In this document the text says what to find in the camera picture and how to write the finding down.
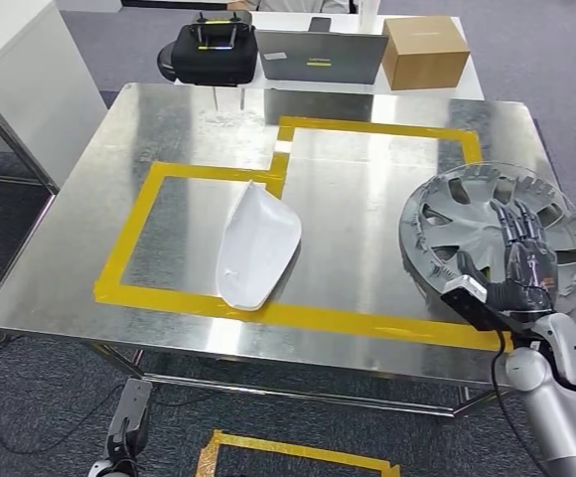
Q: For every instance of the black remote controller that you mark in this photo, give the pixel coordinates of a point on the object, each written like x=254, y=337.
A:
x=218, y=29

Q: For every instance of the clear plastic cup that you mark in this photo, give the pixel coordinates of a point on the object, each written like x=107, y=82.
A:
x=369, y=13

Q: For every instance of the yellow tape outline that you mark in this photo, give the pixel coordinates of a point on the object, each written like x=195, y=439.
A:
x=318, y=321

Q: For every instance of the black carrying case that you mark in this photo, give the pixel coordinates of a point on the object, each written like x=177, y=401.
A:
x=218, y=66

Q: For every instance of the brown cardboard box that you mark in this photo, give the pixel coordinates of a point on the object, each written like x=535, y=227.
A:
x=424, y=56

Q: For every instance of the black round stool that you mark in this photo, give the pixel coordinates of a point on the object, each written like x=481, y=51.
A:
x=165, y=62

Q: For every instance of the grey laptop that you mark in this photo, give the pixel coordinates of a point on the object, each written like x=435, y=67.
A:
x=318, y=59

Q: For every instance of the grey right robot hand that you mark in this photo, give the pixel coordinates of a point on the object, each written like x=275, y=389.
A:
x=531, y=276

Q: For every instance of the white table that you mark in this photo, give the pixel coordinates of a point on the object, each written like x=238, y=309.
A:
x=474, y=79

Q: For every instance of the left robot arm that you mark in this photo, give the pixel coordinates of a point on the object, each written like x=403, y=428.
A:
x=100, y=471

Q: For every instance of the white plastic mirror shell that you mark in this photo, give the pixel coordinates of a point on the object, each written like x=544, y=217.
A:
x=258, y=250

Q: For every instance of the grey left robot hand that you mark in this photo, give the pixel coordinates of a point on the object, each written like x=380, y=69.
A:
x=124, y=444

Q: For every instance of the grey plastic wheel hubcap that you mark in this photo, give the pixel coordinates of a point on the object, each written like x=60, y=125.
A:
x=466, y=217

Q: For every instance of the steel workbench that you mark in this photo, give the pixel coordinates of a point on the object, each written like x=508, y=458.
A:
x=193, y=131

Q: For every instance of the dark phone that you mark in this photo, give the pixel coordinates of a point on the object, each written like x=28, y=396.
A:
x=320, y=24

